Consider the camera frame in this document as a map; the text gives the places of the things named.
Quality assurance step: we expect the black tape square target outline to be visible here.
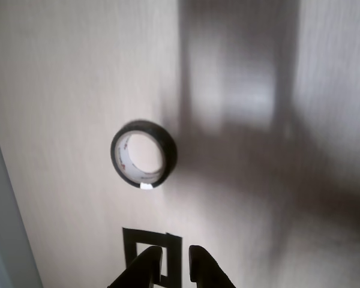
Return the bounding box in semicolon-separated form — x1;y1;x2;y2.
121;227;184;287

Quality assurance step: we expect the black tape roll white core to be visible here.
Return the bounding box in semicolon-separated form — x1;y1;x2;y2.
109;119;179;191

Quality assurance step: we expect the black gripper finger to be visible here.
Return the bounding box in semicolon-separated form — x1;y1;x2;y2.
188;244;237;288
107;245;164;288

